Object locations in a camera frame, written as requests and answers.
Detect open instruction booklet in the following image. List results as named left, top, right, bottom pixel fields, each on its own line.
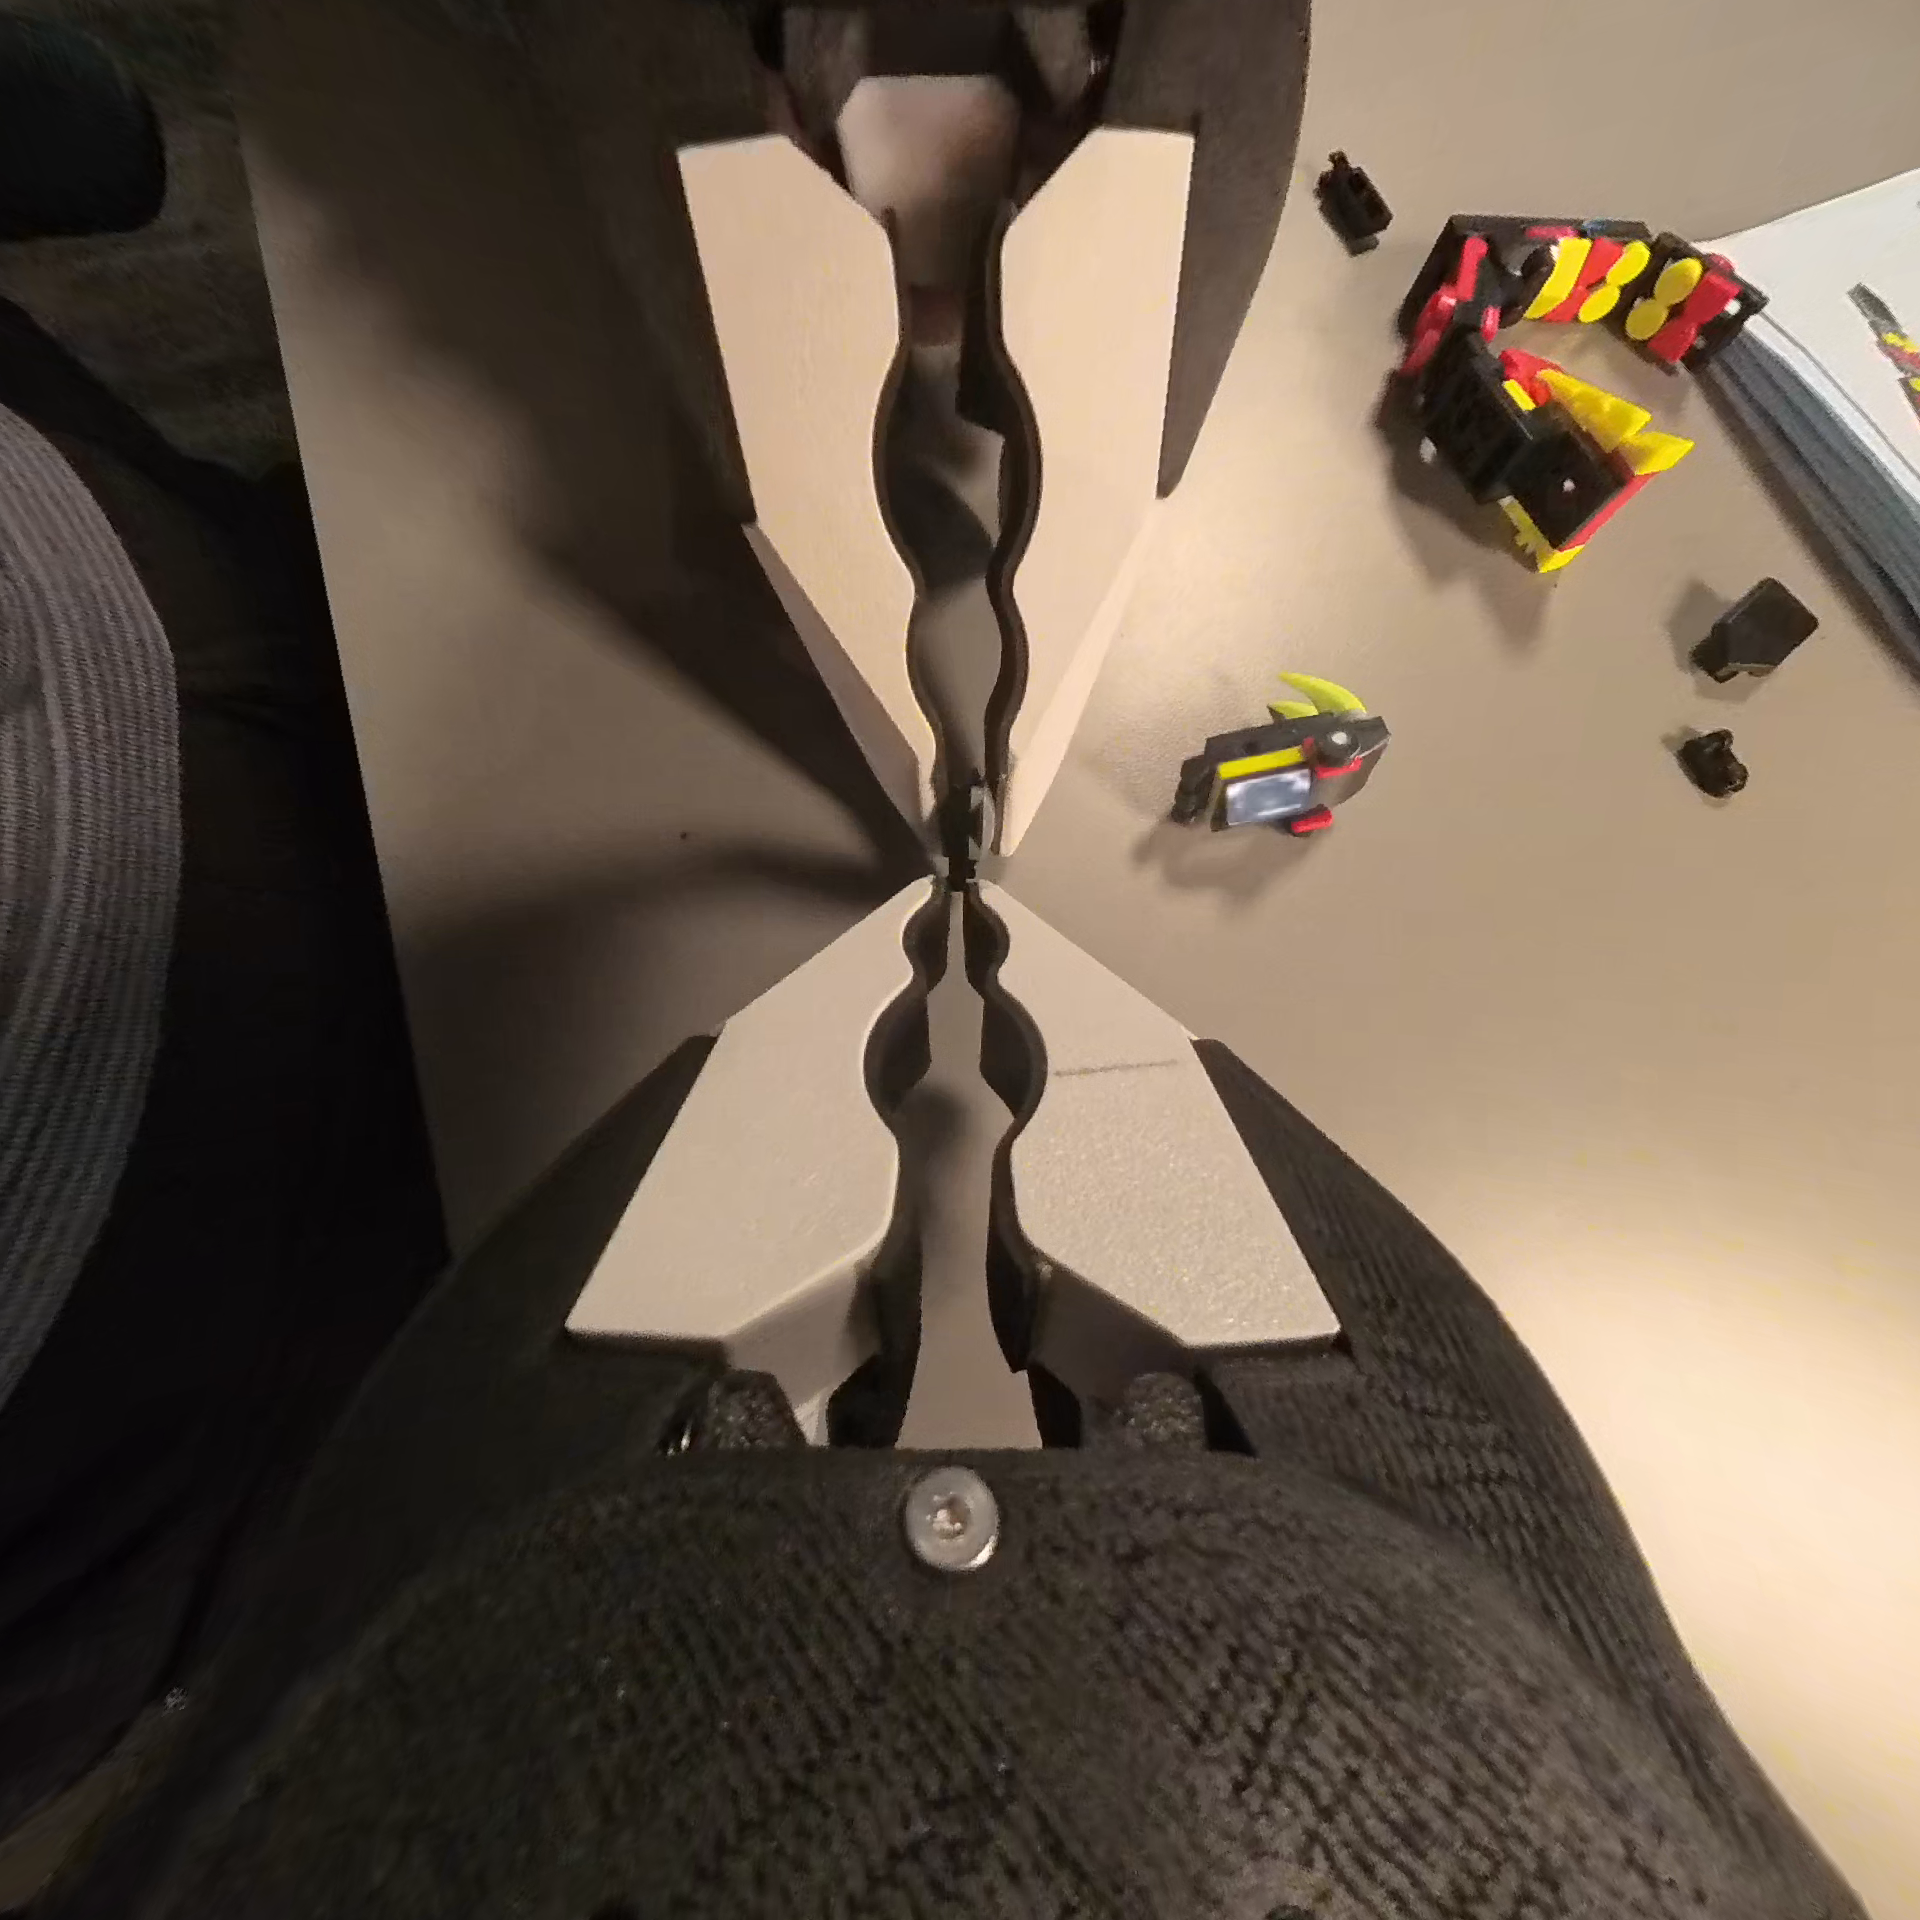
left=1695, top=168, right=1920, bottom=670

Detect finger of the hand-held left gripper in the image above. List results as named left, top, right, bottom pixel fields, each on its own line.
left=966, top=123, right=1198, bottom=859
left=675, top=132, right=953, bottom=859

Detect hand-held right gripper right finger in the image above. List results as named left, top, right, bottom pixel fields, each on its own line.
left=964, top=882, right=1345, bottom=1450

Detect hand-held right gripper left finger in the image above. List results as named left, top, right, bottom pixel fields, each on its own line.
left=564, top=881, right=953, bottom=1450

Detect black toy brick green claws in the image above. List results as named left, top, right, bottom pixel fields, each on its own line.
left=1171, top=670, right=1394, bottom=837

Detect red yellow toy brick arm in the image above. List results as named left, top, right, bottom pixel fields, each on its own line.
left=1394, top=216, right=1771, bottom=577

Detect grey black toy brick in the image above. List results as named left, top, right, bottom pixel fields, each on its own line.
left=1315, top=152, right=1394, bottom=257

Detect black toy brick wedge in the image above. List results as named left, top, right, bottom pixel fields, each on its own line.
left=1687, top=577, right=1821, bottom=688

